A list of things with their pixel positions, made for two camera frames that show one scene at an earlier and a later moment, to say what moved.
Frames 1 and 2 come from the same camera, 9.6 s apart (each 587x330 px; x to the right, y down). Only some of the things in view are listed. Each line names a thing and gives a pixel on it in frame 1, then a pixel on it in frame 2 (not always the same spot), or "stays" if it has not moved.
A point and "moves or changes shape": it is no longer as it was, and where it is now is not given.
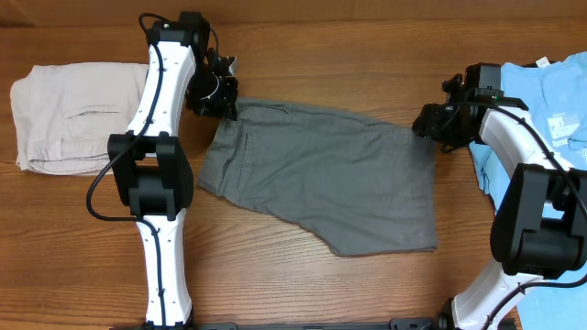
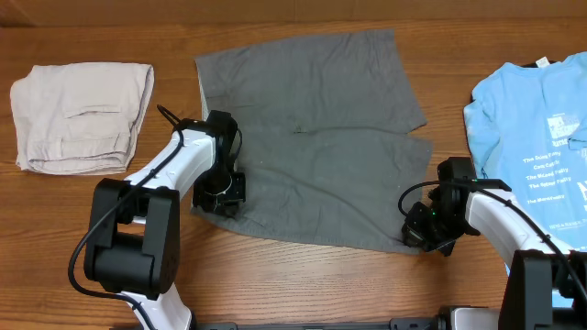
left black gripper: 221,106 to 232,200
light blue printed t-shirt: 555,93 stays
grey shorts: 358,185 moves or changes shape
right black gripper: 427,124 to 413,230
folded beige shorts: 63,114 stays
